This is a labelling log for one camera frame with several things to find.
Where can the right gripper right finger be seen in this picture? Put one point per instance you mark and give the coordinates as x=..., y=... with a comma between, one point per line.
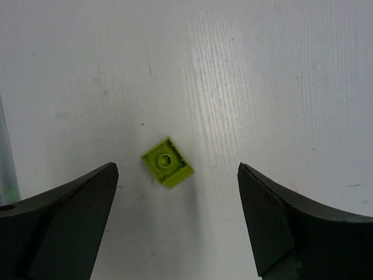
x=294, y=237

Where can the green lego brick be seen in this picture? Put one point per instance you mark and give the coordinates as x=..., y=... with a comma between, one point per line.
x=167, y=164

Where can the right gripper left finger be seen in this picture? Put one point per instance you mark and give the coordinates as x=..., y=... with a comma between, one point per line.
x=57, y=234

